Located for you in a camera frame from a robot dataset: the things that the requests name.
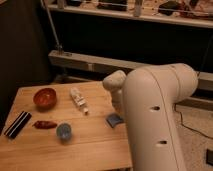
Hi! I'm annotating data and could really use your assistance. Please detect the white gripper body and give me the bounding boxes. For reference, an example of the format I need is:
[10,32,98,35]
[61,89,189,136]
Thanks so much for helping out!
[111,90,123,115]

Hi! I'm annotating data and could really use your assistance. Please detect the white plastic bottle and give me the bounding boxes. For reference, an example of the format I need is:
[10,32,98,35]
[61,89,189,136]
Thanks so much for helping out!
[70,87,89,115]

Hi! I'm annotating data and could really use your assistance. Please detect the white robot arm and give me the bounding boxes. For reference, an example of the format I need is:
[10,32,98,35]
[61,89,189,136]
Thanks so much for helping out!
[102,63,198,171]

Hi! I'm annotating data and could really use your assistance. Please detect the blue cup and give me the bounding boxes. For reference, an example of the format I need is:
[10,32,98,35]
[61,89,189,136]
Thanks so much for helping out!
[56,123,72,141]

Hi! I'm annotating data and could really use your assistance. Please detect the red bowl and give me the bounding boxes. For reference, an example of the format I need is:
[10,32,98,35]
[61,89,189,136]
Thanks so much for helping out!
[33,88,57,109]

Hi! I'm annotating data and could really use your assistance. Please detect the red chili pepper toy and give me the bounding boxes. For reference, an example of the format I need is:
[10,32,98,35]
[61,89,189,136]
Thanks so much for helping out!
[33,121,57,129]

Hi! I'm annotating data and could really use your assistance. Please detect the metal pole stand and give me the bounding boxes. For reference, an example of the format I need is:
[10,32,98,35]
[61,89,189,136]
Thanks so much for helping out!
[41,0,72,55]

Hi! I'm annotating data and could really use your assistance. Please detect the black striped rectangular block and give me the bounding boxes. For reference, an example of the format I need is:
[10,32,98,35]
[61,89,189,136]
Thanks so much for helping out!
[4,111,32,139]

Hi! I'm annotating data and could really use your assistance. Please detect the wooden shelf with clutter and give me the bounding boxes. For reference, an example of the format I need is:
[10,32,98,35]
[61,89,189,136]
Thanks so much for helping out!
[44,0,213,29]

